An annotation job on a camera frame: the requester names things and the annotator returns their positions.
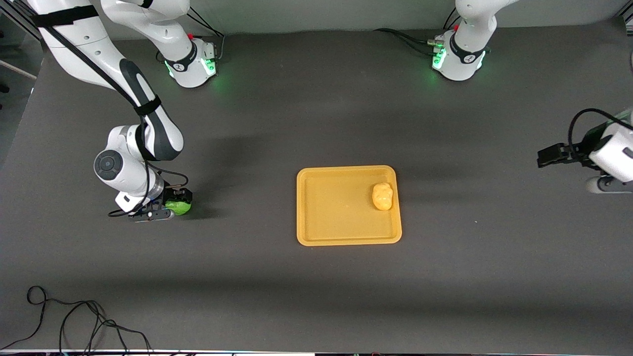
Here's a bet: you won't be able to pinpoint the black left arm base cables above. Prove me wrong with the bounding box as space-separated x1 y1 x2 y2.
373 10 463 56

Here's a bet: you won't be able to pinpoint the green apple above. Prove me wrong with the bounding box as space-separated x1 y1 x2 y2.
165 198 193 216

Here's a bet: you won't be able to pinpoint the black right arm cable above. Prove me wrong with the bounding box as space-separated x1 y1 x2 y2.
30 5 189 218

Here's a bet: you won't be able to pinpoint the loose thin black cable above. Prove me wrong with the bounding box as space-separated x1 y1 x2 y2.
0 286 152 355

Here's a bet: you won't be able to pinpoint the black arm base cables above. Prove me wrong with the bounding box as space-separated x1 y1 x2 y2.
156 10 226 64
373 10 463 56

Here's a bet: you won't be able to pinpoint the black right arm base cables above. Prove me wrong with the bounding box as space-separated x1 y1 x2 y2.
156 10 226 64

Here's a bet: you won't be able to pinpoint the yellow potato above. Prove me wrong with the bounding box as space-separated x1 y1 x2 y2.
372 182 394 211

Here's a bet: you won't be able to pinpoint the dark grey table mat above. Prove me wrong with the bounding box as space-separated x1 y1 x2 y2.
0 19 633 353

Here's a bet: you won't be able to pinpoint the beige strip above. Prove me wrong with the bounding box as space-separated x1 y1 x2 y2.
0 59 38 80

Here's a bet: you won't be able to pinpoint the orange plastic tray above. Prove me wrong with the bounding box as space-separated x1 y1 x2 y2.
296 165 403 247

